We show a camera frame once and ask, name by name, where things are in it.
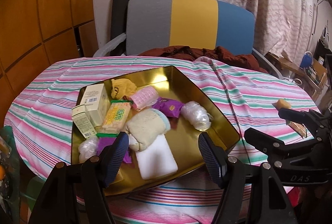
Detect cream blue knitted sock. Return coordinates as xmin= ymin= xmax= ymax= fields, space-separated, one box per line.
xmin=124 ymin=108 xmax=171 ymax=151

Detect green cracker packet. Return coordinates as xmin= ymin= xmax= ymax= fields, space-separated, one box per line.
xmin=97 ymin=100 xmax=132 ymax=138

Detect clear plastic bag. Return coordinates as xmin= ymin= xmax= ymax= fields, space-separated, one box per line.
xmin=181 ymin=101 xmax=213 ymax=132

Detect purple snack packet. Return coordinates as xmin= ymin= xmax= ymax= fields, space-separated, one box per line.
xmin=96 ymin=137 xmax=132 ymax=164
xmin=152 ymin=97 xmax=184 ymax=118

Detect brown cracker packet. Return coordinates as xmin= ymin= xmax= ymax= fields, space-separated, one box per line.
xmin=286 ymin=121 xmax=307 ymax=139

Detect purple snack packet in tray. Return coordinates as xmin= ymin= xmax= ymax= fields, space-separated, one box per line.
xmin=96 ymin=137 xmax=132 ymax=164

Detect yellow sponge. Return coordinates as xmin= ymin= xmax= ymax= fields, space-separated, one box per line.
xmin=273 ymin=98 xmax=292 ymax=110

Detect clear plastic ball in tray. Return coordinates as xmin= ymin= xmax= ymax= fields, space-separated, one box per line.
xmin=78 ymin=136 xmax=99 ymax=163

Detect wooden side desk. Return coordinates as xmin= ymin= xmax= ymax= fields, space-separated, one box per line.
xmin=266 ymin=52 xmax=327 ymax=95

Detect white sponge block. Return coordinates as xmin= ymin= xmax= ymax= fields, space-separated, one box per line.
xmin=135 ymin=134 xmax=178 ymax=180

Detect small green cream box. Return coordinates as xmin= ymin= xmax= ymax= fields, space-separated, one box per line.
xmin=71 ymin=104 xmax=97 ymax=139

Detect large cream box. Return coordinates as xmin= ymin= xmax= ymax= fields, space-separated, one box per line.
xmin=80 ymin=83 xmax=110 ymax=127

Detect pink hair roller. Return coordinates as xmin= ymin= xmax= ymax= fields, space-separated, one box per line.
xmin=129 ymin=86 xmax=159 ymax=111

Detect yellow knitted item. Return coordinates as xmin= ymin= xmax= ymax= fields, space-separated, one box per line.
xmin=111 ymin=78 xmax=137 ymax=100

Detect striped pink green tablecloth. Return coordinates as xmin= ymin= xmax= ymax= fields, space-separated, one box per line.
xmin=4 ymin=56 xmax=316 ymax=223

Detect gold metal tray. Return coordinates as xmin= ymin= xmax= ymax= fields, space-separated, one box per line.
xmin=70 ymin=65 xmax=241 ymax=197

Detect dark red jacket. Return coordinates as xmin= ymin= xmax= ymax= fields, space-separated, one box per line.
xmin=139 ymin=46 xmax=268 ymax=73

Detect grey yellow blue chair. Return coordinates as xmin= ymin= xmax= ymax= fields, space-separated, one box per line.
xmin=94 ymin=0 xmax=282 ymax=79

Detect wooden wardrobe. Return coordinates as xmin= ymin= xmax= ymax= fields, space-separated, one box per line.
xmin=1 ymin=0 xmax=98 ymax=116

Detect black rolled mat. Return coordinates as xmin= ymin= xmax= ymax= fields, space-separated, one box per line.
xmin=110 ymin=0 xmax=129 ymax=40

